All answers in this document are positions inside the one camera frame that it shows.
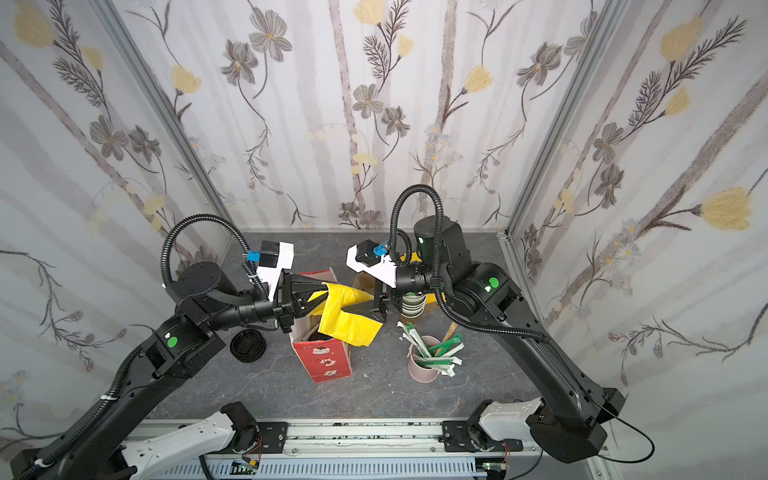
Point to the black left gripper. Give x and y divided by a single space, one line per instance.
285 303

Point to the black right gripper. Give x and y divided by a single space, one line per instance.
383 298

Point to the single yellow paper napkin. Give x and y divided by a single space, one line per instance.
354 329

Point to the red white paper gift bag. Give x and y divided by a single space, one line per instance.
324 358

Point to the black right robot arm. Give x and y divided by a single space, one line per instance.
426 253

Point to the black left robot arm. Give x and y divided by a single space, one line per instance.
207 303

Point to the stack of paper cups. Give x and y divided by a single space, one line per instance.
413 305

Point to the yellow napkin stack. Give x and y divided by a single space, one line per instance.
415 277

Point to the stack of black lids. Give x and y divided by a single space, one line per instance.
248 346

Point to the pink metal straw bucket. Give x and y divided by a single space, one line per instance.
418 373

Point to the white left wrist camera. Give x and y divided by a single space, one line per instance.
271 259

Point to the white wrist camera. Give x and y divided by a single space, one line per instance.
373 259
271 259

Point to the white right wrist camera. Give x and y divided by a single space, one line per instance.
373 259

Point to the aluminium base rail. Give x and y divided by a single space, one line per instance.
420 448

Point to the aluminium corner frame post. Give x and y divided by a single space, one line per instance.
595 48

